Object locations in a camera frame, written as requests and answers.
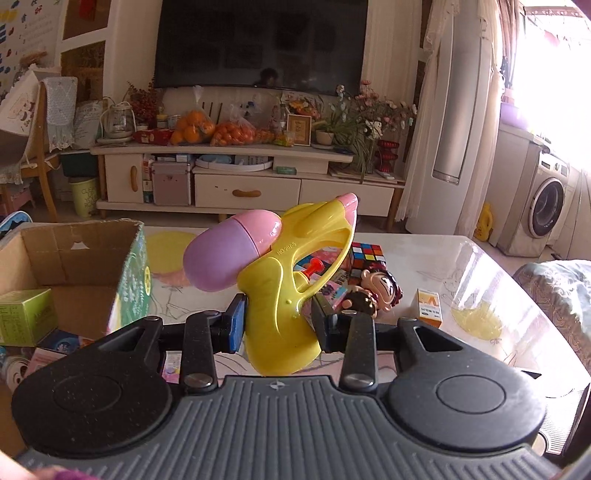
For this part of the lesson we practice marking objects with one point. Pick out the green medicine box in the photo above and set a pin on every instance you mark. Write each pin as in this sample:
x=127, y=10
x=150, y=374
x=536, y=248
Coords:
x=26, y=317

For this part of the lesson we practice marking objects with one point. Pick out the washing machine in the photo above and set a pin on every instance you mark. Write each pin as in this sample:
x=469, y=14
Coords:
x=530, y=197

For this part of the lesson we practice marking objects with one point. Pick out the yellow toy water gun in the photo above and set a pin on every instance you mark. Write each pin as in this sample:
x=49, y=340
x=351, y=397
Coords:
x=256, y=251

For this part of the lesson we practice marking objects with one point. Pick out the pink storage case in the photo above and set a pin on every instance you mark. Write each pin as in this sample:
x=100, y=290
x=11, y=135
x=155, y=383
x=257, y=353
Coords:
x=171, y=183

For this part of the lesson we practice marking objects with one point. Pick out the panda mascot figurine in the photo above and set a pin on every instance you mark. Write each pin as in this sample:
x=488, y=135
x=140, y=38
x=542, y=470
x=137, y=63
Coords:
x=13, y=370

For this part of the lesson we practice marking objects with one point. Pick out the pink starry box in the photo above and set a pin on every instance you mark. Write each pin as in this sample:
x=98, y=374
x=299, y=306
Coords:
x=42, y=357

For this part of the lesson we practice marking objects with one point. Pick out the white standing air conditioner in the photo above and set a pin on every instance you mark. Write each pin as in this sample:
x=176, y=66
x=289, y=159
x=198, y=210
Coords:
x=452, y=148

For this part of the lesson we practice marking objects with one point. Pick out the black hexagonal box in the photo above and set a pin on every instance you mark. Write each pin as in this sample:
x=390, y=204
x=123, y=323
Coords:
x=63, y=342

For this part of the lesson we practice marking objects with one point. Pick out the wooden chair with covers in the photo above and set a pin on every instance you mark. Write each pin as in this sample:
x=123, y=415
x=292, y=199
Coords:
x=37, y=117

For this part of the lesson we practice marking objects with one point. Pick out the cartoon girl doll figurine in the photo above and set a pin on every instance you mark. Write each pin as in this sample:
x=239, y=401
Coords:
x=377, y=292

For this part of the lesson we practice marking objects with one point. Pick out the green waste bin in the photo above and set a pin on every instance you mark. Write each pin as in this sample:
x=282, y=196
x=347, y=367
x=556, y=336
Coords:
x=85, y=195

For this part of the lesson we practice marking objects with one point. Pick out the bag of small tangerines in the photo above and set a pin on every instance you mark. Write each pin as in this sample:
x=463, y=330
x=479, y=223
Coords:
x=234, y=131

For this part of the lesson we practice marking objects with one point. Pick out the black television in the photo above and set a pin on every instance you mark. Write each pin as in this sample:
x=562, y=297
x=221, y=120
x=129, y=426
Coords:
x=308, y=46

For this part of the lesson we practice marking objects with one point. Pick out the red candle holder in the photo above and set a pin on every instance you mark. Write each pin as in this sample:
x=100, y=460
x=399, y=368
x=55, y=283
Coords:
x=387, y=154

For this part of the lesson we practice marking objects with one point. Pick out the wooden picture frame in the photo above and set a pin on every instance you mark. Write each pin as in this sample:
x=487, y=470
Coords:
x=299, y=129

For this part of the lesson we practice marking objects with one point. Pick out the bag of large oranges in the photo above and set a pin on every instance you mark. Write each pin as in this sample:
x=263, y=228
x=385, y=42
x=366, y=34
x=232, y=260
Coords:
x=194, y=126

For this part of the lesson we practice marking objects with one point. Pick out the rubiks cube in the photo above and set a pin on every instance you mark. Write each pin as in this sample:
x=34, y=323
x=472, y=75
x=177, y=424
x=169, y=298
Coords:
x=364, y=256

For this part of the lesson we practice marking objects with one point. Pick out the white tv cabinet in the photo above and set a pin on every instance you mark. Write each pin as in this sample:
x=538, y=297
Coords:
x=298, y=175

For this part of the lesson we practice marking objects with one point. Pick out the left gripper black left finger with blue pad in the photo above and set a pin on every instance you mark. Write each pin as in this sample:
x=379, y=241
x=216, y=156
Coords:
x=206, y=333

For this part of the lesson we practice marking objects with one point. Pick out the green white cardboard carton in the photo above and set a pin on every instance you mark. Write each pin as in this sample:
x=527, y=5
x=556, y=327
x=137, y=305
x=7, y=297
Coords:
x=105, y=395

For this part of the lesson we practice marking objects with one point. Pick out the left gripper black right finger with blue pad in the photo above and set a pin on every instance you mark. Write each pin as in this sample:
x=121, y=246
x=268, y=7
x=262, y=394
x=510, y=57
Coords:
x=354, y=335

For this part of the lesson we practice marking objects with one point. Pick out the pink toy box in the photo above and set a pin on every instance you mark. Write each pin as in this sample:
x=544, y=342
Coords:
x=314, y=265

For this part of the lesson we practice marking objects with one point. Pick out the potted flower plant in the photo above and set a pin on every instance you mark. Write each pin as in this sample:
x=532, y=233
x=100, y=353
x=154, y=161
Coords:
x=358, y=122

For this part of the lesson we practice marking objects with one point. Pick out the orange white medicine box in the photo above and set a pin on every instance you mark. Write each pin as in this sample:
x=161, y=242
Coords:
x=429, y=308

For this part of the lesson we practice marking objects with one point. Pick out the glass kettle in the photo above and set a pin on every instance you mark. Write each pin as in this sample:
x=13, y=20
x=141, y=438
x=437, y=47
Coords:
x=117, y=124

